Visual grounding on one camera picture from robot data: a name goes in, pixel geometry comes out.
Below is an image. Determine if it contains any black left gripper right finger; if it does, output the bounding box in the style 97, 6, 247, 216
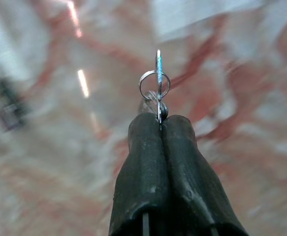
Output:
161, 115, 249, 236

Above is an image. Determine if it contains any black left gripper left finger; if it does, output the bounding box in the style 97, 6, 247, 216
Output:
108, 115, 181, 236

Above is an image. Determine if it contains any silver key ring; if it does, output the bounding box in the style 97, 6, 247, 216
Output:
138, 69, 171, 100

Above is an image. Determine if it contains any silver key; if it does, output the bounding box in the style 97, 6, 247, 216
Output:
155, 49, 164, 124

